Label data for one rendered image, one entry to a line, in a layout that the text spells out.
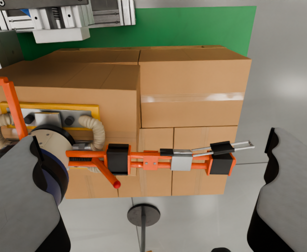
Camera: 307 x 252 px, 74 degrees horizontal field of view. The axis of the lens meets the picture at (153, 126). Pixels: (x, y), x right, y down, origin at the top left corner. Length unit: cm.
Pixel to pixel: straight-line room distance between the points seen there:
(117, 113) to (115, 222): 218
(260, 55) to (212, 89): 76
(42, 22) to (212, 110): 93
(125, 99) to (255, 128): 159
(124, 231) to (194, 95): 219
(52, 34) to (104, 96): 24
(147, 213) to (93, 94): 205
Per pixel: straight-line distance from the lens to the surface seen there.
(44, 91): 80
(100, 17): 142
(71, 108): 77
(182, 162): 70
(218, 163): 72
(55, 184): 62
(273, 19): 186
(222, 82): 120
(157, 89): 114
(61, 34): 68
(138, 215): 264
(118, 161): 69
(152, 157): 68
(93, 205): 262
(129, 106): 74
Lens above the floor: 162
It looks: 61 degrees down
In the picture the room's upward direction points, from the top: 177 degrees clockwise
